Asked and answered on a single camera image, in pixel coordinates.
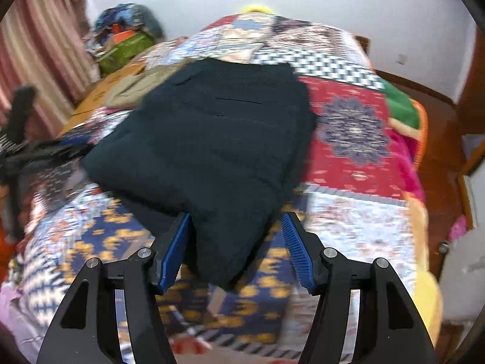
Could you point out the brown wooden door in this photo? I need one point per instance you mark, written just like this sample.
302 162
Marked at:
471 108

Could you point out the dark navy pants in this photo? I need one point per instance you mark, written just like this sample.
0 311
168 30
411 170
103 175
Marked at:
223 142

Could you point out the colourful patchwork bed quilt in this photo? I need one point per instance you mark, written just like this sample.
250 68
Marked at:
333 280

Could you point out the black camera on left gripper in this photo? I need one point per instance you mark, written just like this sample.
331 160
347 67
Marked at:
21 109

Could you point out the pink striped curtain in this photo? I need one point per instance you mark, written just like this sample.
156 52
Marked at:
42 45

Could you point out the folded khaki pants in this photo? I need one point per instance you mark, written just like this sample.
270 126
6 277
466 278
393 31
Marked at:
130 91

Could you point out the green orange blanket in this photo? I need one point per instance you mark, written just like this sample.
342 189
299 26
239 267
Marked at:
408 118

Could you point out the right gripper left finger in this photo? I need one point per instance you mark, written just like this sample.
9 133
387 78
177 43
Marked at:
85 326

